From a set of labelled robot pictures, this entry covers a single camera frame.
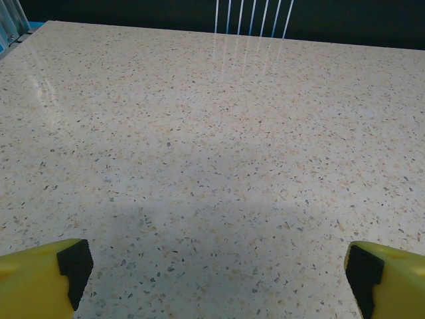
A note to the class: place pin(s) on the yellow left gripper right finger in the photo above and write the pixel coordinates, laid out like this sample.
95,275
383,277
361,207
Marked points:
398,285

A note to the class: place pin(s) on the aluminium frame post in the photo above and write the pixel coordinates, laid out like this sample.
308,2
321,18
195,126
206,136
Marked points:
10,20

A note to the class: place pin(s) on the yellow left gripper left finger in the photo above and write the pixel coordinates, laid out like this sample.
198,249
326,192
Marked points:
30,285

